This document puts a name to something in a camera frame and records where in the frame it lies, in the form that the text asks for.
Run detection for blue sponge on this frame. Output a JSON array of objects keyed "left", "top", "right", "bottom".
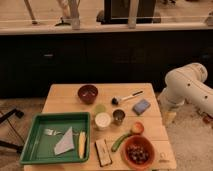
[{"left": 133, "top": 99, "right": 151, "bottom": 115}]

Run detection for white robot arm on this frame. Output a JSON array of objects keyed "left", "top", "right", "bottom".
[{"left": 157, "top": 63, "right": 213, "bottom": 125}]

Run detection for red apple piece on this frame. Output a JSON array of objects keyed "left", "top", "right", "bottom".
[{"left": 131, "top": 122, "right": 144, "bottom": 134}]

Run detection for orange bowl with dark fruit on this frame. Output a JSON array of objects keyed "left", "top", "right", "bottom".
[{"left": 122, "top": 135, "right": 155, "bottom": 171}]

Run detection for small metal cup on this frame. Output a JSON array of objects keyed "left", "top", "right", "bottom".
[{"left": 113, "top": 109, "right": 125, "bottom": 125}]

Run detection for black white dish brush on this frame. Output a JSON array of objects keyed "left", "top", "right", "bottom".
[{"left": 111, "top": 91, "right": 143, "bottom": 106}]

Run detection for green pepper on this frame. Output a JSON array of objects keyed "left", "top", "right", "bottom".
[{"left": 111, "top": 133, "right": 132, "bottom": 152}]

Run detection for white cup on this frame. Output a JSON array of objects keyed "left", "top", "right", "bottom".
[{"left": 95, "top": 112, "right": 111, "bottom": 130}]

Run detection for light green lid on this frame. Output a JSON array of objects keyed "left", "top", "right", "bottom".
[{"left": 94, "top": 104, "right": 106, "bottom": 114}]

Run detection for dark red bowl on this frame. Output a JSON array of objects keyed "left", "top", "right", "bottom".
[{"left": 78, "top": 84, "right": 98, "bottom": 104}]

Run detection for yellow corn cob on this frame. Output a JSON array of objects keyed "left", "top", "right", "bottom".
[{"left": 78, "top": 132, "right": 86, "bottom": 159}]

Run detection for grey cloth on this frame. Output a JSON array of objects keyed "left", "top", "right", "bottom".
[{"left": 54, "top": 128, "right": 75, "bottom": 155}]

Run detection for green plastic tray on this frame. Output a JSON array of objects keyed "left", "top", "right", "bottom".
[{"left": 20, "top": 112, "right": 90, "bottom": 165}]

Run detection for dark low cabinet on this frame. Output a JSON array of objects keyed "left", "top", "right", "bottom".
[{"left": 0, "top": 30, "right": 213, "bottom": 98}]

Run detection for black stand legs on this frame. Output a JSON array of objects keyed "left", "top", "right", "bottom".
[{"left": 0, "top": 107, "right": 25, "bottom": 155}]

